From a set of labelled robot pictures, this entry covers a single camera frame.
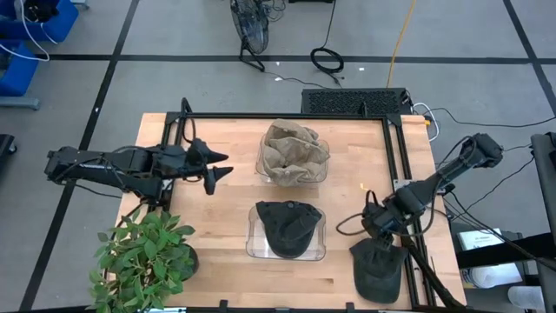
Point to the clear plastic bin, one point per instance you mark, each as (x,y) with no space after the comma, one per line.
(256,252)
(326,171)

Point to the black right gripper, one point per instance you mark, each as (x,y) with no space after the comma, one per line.
(382,221)

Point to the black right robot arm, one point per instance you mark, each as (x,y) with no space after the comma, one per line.
(452,174)

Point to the black plant pot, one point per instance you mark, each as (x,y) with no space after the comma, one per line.
(193,261)

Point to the grey platform base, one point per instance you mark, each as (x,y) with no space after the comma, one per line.
(17,103)

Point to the blue storage bin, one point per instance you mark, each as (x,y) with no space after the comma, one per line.
(17,74)
(65,21)

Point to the white box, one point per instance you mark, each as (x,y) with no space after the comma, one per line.
(482,239)

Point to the black aluminium frame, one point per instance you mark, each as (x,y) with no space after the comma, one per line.
(282,116)

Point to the black bar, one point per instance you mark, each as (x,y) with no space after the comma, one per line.
(499,254)

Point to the black baseball cap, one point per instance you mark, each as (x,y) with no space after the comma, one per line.
(378,274)
(286,226)

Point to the black floor fan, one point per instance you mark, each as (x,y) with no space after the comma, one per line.
(252,26)

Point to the black vented computer case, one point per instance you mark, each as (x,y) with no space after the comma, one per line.
(347,101)

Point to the silver bracket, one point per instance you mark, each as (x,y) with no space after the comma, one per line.
(165,310)

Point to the black device in bin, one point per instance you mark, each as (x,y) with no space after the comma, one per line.
(41,8)

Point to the small orange clip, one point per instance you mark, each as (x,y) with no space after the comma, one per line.
(427,122)

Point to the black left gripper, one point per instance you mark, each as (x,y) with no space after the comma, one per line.
(180,163)

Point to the small black table clamp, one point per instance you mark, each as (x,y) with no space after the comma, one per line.
(349,306)
(223,305)

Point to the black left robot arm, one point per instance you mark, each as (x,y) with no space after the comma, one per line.
(95,167)

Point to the green leafy plant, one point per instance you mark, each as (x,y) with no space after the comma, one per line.
(143,252)

